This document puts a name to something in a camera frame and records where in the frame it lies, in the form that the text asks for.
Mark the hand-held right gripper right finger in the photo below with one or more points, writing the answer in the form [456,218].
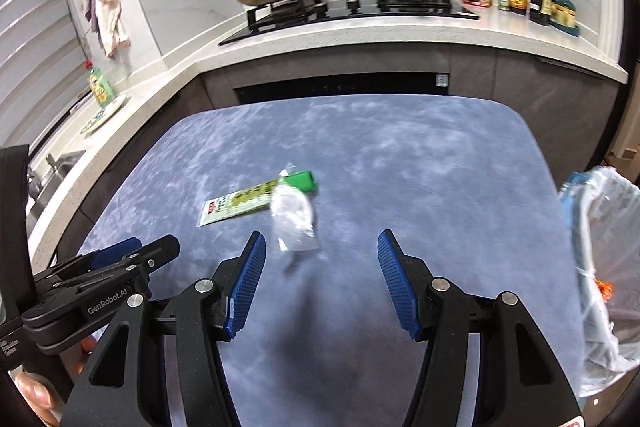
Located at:
[400,287]

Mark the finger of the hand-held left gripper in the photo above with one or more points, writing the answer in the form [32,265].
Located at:
[117,249]
[100,299]

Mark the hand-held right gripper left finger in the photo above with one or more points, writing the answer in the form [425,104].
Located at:
[245,287]

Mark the light green long packet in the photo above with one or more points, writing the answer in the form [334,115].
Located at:
[235,204]

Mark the clear plastic bag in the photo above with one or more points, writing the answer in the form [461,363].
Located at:
[295,217]

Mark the blue trash bin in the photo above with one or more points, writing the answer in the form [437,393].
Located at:
[570,207]

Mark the orange snack wrapper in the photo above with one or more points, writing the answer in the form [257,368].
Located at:
[605,289]

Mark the white-lined trash bin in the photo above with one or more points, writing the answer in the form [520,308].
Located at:
[615,232]

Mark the person's left hand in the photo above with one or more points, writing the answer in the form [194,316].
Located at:
[37,399]

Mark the steel kitchen sink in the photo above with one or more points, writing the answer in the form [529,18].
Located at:
[55,184]

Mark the metal sink faucet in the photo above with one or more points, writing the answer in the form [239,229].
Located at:
[52,162]

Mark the patterned plate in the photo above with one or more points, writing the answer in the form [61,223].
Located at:
[102,119]

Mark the green dish soap bottle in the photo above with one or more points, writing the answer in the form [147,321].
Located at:
[101,87]

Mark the white window blind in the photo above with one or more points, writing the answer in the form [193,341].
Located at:
[30,57]

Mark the black built-in oven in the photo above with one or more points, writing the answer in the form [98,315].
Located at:
[340,87]

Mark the hanging pink cloth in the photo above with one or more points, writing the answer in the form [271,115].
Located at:
[110,17]

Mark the kitchen counter with grey cabinets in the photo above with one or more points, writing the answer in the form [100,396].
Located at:
[525,87]

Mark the black gas stove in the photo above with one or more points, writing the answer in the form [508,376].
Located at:
[350,19]

